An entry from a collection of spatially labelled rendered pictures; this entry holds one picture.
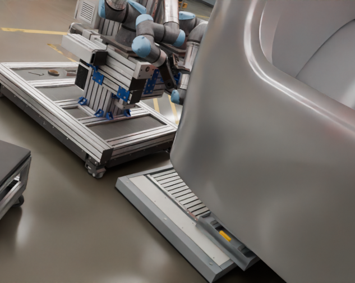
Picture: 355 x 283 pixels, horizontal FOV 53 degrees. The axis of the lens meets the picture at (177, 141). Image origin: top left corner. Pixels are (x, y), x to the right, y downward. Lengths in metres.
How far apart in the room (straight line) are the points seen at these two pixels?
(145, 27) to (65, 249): 1.08
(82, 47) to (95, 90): 0.49
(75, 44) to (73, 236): 1.08
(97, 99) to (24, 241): 1.14
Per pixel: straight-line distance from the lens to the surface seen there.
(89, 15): 2.54
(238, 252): 1.96
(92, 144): 2.23
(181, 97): 2.02
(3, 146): 1.83
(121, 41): 2.12
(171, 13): 1.67
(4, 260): 1.78
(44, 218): 1.98
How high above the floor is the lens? 1.33
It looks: 25 degrees down
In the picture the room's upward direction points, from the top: 21 degrees clockwise
